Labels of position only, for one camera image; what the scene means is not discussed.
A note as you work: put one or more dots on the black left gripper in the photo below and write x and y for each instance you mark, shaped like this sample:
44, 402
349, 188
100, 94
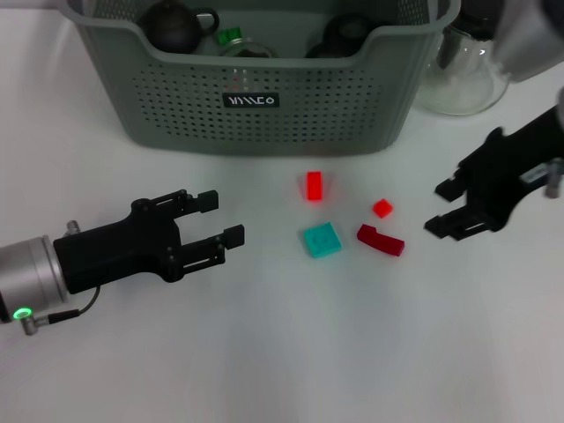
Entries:
119, 255

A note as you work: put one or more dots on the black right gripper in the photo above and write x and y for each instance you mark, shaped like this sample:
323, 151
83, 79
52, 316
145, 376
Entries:
511, 172

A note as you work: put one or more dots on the cyan square plate brick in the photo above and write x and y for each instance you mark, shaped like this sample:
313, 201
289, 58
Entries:
321, 240

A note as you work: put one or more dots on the green oblong brick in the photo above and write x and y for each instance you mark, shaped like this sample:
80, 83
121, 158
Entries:
230, 36

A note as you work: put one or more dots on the grey-green perforated storage bin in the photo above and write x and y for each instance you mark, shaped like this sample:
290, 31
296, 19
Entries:
308, 110

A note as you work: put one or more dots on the small red square brick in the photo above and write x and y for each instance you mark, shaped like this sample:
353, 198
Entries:
382, 208

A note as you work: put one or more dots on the dark red curved brick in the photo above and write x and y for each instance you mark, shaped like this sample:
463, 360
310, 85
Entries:
381, 241

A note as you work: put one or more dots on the bright red oblong brick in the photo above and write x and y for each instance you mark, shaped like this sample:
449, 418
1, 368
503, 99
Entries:
313, 187

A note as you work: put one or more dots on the clear plastic connector plug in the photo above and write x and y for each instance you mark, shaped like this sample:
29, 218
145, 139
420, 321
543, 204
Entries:
554, 178

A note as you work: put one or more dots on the glass teapot with black lid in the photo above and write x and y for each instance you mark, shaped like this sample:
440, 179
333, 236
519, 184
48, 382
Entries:
462, 88

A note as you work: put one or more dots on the silver metal connector plug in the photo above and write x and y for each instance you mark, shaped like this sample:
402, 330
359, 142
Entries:
73, 227

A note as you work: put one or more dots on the black ceramic teapot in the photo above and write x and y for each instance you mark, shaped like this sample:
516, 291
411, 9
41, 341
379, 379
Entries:
172, 26

